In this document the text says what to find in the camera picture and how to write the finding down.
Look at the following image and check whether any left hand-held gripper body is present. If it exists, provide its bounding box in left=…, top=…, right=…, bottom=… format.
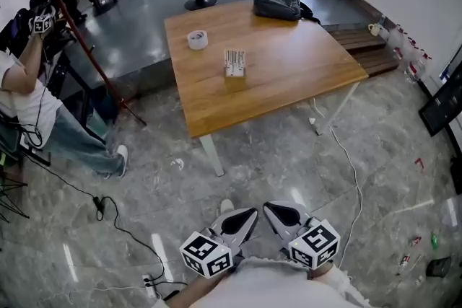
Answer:
left=179, top=218, right=247, bottom=279

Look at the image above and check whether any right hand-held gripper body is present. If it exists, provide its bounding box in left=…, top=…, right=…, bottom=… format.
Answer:
left=279, top=216, right=341, bottom=270

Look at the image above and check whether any white striped card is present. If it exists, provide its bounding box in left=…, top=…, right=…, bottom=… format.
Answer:
left=224, top=48, right=247, bottom=77

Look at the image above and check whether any person's left forearm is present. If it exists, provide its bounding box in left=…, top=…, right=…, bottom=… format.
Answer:
left=166, top=269, right=234, bottom=308

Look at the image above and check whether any person's right forearm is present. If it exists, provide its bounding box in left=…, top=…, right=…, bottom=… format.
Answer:
left=309, top=261, right=339, bottom=281

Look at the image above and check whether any person's white shoe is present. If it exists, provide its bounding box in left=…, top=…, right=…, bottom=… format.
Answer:
left=219, top=198, right=235, bottom=216

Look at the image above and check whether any person's white shirt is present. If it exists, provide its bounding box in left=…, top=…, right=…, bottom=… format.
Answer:
left=153, top=257, right=375, bottom=308

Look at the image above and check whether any white power strip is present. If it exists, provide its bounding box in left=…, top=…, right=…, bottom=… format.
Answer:
left=141, top=274, right=158, bottom=299

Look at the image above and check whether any white table leg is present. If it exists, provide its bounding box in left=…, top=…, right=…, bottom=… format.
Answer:
left=199, top=133, right=225, bottom=177
left=315, top=81, right=361, bottom=136

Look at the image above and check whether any black pouch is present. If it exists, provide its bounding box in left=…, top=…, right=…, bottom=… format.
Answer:
left=425, top=256, right=453, bottom=278

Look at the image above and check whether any wooden step platform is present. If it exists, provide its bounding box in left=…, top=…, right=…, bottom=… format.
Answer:
left=321, top=23, right=401, bottom=78

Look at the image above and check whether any clear tape roll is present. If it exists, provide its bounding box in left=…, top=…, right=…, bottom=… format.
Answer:
left=187, top=30, right=209, bottom=50

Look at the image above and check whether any black monitor screen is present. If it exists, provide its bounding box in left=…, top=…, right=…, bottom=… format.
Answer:
left=418, top=61, right=462, bottom=138

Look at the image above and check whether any clear water bottle red label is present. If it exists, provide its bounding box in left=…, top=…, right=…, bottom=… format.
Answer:
left=404, top=52, right=432, bottom=84
left=392, top=43, right=407, bottom=66

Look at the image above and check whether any black tripod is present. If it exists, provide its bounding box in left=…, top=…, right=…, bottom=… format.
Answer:
left=0, top=169, right=30, bottom=224

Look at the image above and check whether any black backpack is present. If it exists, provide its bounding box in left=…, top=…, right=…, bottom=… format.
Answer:
left=252, top=0, right=321, bottom=25

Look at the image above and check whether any red pole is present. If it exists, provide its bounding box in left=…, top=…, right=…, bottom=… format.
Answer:
left=53, top=0, right=148, bottom=127

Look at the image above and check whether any white floor cable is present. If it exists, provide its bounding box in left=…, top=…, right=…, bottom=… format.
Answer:
left=310, top=97, right=364, bottom=270

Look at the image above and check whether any black floor cable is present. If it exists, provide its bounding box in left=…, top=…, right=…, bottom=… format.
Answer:
left=21, top=151, right=188, bottom=300

